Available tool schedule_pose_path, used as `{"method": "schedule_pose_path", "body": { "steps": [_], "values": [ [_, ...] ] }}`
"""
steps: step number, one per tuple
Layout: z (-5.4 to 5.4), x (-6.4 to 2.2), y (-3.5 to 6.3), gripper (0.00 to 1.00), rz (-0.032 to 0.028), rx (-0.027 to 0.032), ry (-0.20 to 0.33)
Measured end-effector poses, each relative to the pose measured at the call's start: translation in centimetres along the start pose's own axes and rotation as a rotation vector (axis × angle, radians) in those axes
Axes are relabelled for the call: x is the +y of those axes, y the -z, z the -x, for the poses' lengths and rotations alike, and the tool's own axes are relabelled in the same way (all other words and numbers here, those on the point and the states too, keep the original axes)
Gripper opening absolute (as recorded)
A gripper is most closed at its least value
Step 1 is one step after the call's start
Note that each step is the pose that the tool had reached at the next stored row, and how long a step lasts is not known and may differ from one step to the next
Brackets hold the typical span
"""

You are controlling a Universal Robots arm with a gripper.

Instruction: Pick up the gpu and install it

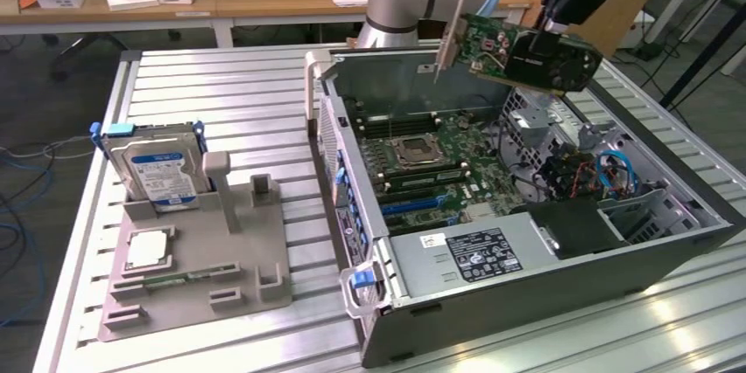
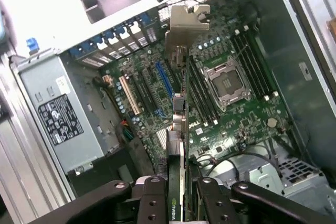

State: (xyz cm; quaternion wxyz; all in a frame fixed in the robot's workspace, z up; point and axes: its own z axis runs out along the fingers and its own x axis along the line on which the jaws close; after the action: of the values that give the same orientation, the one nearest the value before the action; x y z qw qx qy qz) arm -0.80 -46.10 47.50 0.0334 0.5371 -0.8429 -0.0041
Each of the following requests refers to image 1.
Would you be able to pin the hard disk blue caddy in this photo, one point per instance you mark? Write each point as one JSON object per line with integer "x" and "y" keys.
{"x": 158, "y": 172}

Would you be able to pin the installed black RAM stick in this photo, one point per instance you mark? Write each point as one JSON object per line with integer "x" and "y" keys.
{"x": 426, "y": 179}

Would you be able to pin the green RAM stick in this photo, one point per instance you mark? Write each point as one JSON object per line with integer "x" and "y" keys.
{"x": 175, "y": 279}

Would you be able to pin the open grey PC case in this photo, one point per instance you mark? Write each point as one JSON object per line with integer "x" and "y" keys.
{"x": 525, "y": 316}

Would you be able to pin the silver CPU socket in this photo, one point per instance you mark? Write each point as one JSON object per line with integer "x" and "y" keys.
{"x": 417, "y": 148}

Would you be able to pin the blue expansion slot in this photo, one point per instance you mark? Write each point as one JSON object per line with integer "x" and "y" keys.
{"x": 412, "y": 207}

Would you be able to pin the silver CPU chip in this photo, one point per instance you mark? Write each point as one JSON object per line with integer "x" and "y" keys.
{"x": 149, "y": 248}

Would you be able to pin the silver disk bay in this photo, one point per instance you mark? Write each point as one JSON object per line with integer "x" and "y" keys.
{"x": 653, "y": 216}

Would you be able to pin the silver power supply unit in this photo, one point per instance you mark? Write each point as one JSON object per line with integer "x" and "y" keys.
{"x": 420, "y": 268}

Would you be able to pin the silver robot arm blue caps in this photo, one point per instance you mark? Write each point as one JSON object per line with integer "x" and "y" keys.
{"x": 397, "y": 6}

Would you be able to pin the green motherboard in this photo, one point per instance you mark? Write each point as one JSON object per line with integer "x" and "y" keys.
{"x": 461, "y": 146}

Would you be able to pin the green graphics card black fan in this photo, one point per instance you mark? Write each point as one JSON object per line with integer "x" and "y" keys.
{"x": 484, "y": 41}

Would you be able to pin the blue case latch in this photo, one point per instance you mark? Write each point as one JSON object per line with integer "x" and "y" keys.
{"x": 362, "y": 280}

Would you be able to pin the grey plastic parts rack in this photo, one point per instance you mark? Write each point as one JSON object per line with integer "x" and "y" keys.
{"x": 233, "y": 268}

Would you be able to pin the black chair base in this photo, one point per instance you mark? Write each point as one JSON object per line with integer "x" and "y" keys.
{"x": 87, "y": 47}

